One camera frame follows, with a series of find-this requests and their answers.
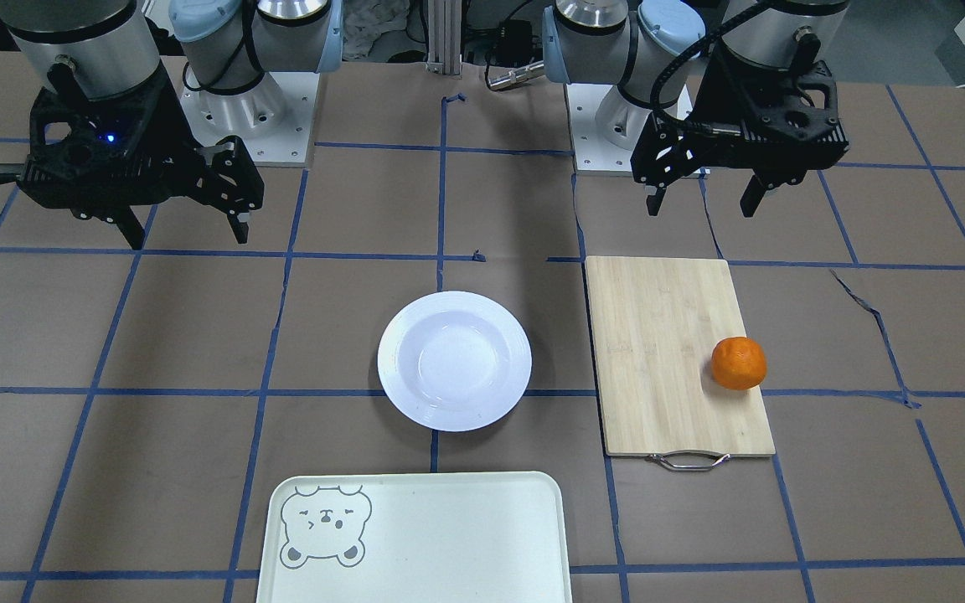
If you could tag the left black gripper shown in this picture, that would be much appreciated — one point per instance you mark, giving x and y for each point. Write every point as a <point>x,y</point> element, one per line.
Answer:
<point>714,106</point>

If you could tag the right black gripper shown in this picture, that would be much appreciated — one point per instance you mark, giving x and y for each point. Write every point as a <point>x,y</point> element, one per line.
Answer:
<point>166,124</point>

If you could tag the orange fruit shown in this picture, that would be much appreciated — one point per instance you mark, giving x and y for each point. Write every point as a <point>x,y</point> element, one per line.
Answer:
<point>738,363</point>

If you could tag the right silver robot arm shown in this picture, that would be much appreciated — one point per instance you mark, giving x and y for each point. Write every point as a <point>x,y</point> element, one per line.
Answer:
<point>230,45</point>

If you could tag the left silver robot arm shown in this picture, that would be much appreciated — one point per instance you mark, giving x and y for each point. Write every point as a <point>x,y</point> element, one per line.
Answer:
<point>656,53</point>

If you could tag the cream bear tray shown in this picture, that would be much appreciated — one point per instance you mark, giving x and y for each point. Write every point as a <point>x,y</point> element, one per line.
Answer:
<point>494,536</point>

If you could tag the bamboo cutting board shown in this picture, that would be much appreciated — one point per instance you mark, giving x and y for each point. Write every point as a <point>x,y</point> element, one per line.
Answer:
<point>655,322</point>

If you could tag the white round plate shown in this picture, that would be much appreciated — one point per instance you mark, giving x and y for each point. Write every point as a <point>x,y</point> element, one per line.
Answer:
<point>454,361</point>

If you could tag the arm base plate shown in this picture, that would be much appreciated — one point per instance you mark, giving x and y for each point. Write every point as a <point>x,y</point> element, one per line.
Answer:
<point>275,119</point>
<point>604,128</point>

